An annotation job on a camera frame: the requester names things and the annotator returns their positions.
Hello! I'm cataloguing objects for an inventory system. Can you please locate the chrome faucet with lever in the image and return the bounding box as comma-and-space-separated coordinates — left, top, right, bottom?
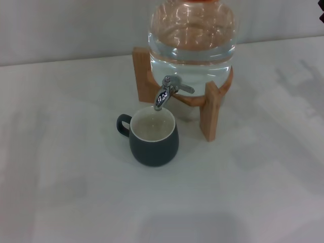
153, 75, 195, 112

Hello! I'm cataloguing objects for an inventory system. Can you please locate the black ceramic cup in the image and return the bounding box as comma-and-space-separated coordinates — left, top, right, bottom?
116, 106, 180, 167

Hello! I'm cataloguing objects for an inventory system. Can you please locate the clear glass water jar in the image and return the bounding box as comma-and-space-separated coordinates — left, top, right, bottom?
147, 0, 240, 98

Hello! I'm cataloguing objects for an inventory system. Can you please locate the wooden jar stand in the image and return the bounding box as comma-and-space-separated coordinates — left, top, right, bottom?
132, 47, 234, 142

